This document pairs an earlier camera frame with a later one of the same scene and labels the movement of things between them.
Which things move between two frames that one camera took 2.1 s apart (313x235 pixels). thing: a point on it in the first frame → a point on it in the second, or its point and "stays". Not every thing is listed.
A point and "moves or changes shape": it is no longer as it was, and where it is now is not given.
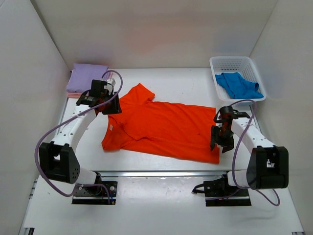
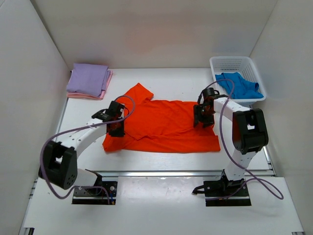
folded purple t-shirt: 82,75 stays
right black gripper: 226,145 → 197,118
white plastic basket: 243,65 stays
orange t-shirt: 181,130 moves or changes shape
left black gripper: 116,107 → 120,133
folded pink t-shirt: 77,94 stays
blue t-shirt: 238,88 stays
